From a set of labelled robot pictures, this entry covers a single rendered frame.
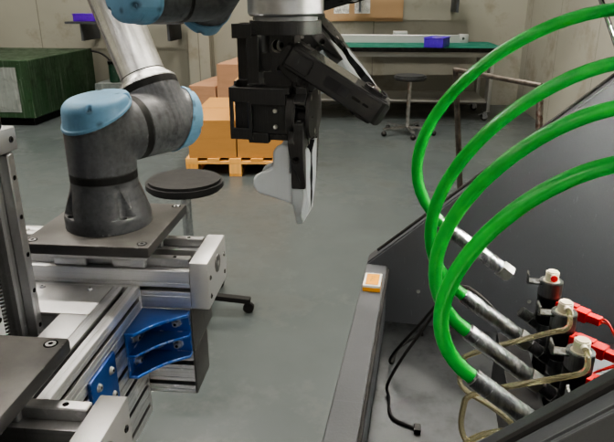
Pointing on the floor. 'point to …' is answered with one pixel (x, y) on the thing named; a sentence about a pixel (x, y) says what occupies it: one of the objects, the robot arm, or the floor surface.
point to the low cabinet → (41, 81)
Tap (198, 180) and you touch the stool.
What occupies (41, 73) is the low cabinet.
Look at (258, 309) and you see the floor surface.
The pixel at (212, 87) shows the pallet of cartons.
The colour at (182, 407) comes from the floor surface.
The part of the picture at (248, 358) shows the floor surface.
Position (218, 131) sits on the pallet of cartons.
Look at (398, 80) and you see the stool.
